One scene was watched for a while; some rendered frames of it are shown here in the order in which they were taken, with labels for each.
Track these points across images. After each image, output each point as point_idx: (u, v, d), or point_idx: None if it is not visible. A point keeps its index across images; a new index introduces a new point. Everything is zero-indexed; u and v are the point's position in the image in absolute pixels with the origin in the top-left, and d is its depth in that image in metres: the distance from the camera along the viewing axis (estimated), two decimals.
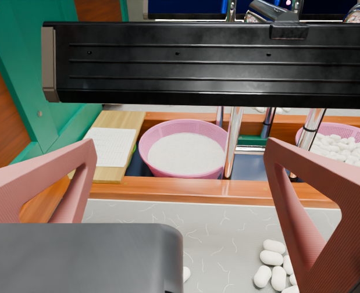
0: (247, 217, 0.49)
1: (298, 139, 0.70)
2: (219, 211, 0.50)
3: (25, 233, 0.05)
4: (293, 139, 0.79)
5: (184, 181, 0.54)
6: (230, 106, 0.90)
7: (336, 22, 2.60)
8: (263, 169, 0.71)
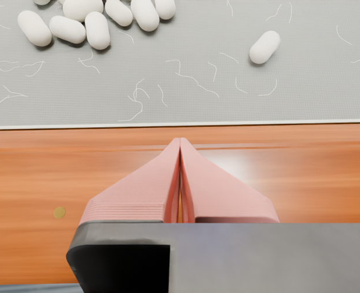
0: None
1: None
2: None
3: (255, 233, 0.05)
4: None
5: None
6: None
7: None
8: None
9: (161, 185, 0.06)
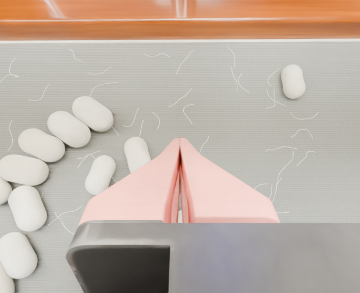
0: (60, 69, 0.22)
1: None
2: (2, 59, 0.23)
3: (255, 233, 0.05)
4: None
5: None
6: None
7: None
8: None
9: (161, 185, 0.06)
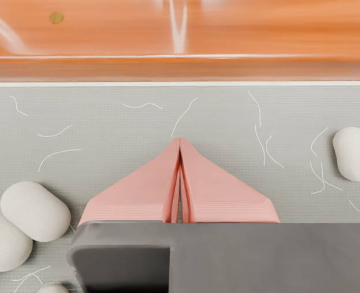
0: None
1: None
2: None
3: (255, 233, 0.05)
4: None
5: None
6: None
7: None
8: None
9: (161, 185, 0.06)
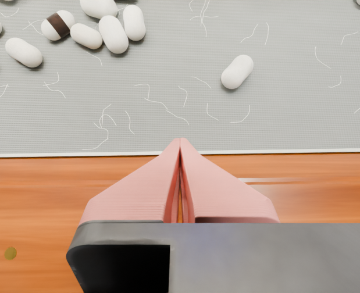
0: None
1: None
2: None
3: (255, 233, 0.05)
4: None
5: None
6: None
7: None
8: None
9: (161, 185, 0.06)
